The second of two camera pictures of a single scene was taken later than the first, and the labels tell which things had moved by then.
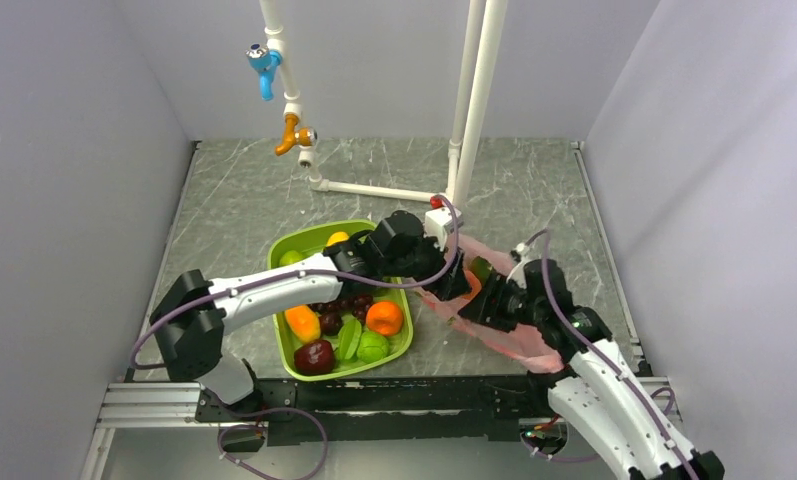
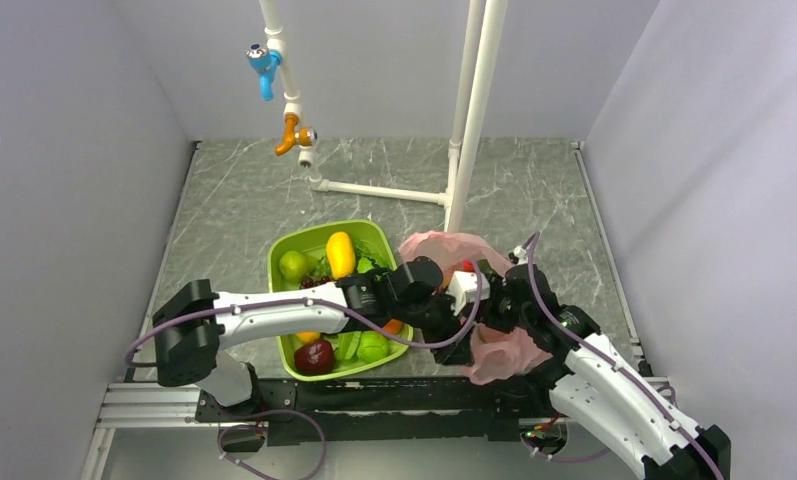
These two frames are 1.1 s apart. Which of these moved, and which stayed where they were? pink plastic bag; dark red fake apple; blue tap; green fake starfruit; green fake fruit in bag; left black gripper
Moved: pink plastic bag; left black gripper
Stayed: blue tap; green fake fruit in bag; dark red fake apple; green fake starfruit
